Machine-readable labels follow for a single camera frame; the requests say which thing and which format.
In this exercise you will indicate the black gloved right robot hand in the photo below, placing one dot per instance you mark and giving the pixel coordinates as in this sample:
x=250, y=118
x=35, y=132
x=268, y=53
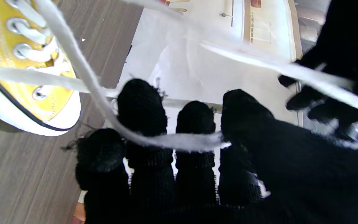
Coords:
x=291, y=180

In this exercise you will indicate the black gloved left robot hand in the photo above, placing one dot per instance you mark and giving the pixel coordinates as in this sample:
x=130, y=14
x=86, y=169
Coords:
x=353, y=46

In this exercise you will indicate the white shoelace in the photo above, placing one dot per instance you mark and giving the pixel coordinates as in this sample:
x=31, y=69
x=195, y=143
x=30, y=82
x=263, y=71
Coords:
x=76, y=62

